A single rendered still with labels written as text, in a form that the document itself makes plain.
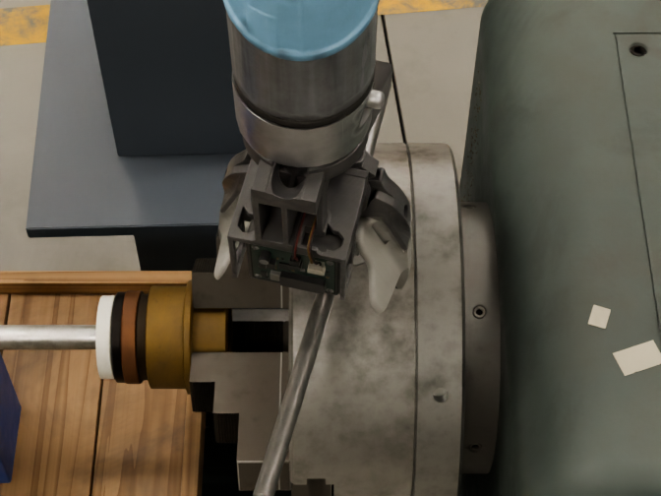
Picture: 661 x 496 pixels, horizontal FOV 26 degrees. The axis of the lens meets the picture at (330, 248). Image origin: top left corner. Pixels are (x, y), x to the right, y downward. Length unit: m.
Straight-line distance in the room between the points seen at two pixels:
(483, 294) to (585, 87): 0.18
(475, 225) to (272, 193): 0.36
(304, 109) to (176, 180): 0.96
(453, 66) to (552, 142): 1.72
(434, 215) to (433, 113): 1.67
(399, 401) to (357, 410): 0.03
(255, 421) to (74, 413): 0.32
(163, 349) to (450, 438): 0.25
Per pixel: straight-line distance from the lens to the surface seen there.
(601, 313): 0.99
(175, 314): 1.14
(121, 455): 1.35
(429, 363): 1.01
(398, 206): 0.88
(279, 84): 0.71
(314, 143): 0.75
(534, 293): 1.01
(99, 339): 1.15
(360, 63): 0.71
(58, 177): 1.70
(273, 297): 1.14
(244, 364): 1.13
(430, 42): 2.83
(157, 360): 1.14
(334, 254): 0.82
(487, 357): 1.07
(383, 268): 0.91
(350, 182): 0.84
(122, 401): 1.37
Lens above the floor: 2.08
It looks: 56 degrees down
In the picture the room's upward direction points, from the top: straight up
